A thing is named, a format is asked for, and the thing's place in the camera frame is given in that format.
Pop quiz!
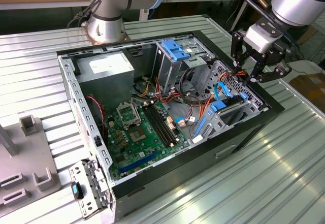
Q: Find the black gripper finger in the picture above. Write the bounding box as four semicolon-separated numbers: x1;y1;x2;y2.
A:
250;53;293;84
231;30;251;69

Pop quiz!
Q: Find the blue data wire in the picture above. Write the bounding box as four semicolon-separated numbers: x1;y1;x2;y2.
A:
214;81;233;99

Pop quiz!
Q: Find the hard disk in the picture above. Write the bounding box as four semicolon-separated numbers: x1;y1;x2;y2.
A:
193;93;249;138

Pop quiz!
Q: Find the grey metal disk bay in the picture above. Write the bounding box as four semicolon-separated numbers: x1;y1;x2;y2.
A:
189;60;270;145

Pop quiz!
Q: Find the cardboard box with label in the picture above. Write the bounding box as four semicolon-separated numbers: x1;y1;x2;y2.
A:
289;73;325;110

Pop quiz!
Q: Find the blue plastic drive latch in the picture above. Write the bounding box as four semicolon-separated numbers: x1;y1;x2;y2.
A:
161;40;191;62

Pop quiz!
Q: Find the grey metal drive cage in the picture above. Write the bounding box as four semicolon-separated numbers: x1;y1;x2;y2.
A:
152;37;216;95

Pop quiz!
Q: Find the black RAM slot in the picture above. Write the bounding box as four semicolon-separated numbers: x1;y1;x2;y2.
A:
148;105;175;145
145;105;173;146
143;106;170;147
151;104;177;143

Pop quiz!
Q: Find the green motherboard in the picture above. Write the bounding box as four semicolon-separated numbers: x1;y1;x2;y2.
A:
105;99;190;181

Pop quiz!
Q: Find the CPU socket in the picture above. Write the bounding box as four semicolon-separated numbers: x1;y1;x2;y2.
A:
126;126;150;143

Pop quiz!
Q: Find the metal socket cover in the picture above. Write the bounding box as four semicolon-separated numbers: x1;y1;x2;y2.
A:
116;103;142;128

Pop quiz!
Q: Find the grey power supply unit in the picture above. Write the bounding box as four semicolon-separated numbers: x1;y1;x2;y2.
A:
75;52;135;113

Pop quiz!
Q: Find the black open PC case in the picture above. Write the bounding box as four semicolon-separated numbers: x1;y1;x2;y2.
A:
56;29;285;222

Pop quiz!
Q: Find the blue expansion slot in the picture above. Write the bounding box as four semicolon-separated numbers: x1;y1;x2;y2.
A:
118;150;159;175

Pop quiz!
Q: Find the grey parts rack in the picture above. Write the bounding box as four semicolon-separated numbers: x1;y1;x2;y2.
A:
0;116;61;207

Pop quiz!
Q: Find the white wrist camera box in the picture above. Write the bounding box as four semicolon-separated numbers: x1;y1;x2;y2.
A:
243;24;283;54

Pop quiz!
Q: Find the orange power wire bundle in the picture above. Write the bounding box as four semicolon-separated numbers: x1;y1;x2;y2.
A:
199;70;247;120

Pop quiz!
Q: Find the black cable loop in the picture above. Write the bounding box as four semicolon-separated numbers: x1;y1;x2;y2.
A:
179;68;201;105

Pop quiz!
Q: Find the white plug with thin wires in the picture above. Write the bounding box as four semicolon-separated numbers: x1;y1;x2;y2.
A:
175;116;196;127

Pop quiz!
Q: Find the red yellow wire bundle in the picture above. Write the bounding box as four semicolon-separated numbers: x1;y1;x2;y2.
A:
133;78;180;105

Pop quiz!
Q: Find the red black fan wire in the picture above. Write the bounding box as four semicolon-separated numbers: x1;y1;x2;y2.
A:
86;95;106;131

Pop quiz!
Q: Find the metal expansion slot bracket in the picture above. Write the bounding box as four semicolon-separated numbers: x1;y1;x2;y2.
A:
68;159;112;218

